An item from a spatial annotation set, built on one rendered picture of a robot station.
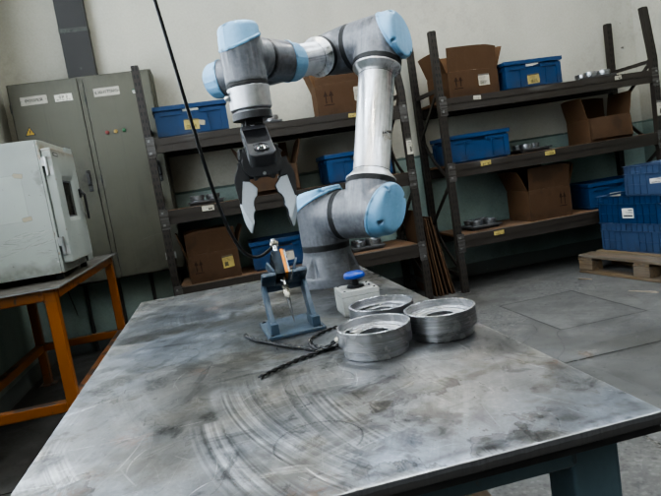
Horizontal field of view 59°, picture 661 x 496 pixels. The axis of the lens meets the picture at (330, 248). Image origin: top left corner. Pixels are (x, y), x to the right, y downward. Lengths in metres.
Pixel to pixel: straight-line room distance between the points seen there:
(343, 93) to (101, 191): 1.93
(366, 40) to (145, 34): 3.70
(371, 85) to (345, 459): 0.99
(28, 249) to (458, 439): 2.63
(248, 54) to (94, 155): 3.68
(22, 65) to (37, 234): 2.34
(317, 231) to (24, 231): 1.89
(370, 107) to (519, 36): 4.38
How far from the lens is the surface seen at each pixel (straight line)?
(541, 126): 5.67
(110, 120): 4.69
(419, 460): 0.55
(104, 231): 4.67
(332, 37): 1.50
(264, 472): 0.57
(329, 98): 4.47
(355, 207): 1.29
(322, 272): 1.37
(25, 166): 3.01
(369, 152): 1.34
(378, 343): 0.79
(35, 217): 3.00
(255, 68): 1.06
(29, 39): 5.16
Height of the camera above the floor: 1.05
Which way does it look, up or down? 7 degrees down
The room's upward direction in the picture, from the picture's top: 9 degrees counter-clockwise
